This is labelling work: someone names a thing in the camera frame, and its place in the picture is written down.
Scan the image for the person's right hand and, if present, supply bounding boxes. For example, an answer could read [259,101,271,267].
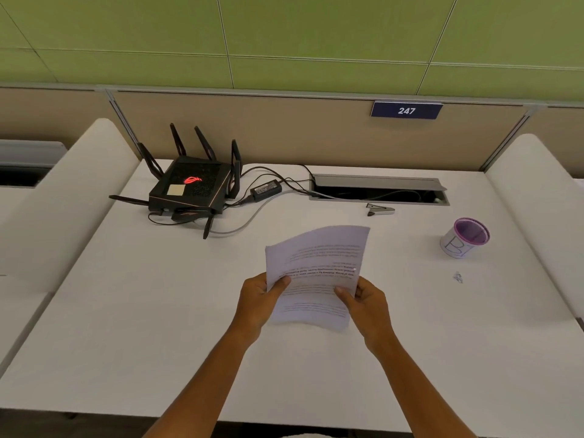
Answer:
[334,276,395,353]

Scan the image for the person's left hand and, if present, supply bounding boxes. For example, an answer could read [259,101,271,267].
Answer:
[232,272,292,342]

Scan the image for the printed white paper sheets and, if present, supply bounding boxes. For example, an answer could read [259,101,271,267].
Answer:
[266,225,370,333]

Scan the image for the person's right forearm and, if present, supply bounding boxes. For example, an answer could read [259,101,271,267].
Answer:
[365,333,478,438]

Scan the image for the person's left forearm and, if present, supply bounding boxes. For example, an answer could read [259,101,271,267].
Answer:
[142,325,262,438]

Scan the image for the black power adapter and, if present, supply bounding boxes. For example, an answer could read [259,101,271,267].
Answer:
[249,180,283,200]

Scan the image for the black router with antennas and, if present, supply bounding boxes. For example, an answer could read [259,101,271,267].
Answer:
[109,123,242,240]

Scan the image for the white cup with purple rim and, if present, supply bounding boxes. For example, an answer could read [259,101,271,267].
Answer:
[440,217,491,259]

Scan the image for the beige desk partition panel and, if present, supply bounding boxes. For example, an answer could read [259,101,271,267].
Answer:
[0,85,584,173]

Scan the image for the blue number sign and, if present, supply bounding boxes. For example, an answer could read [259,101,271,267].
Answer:
[370,100,443,120]

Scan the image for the white side divider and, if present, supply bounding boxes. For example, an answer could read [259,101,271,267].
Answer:
[0,118,141,294]
[484,133,584,321]

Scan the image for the grey cable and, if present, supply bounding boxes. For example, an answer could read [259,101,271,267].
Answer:
[211,189,320,236]

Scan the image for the black power cable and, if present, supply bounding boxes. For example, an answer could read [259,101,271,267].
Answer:
[225,164,320,208]

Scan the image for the grey cable grommet box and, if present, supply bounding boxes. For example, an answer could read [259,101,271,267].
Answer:
[309,174,450,207]

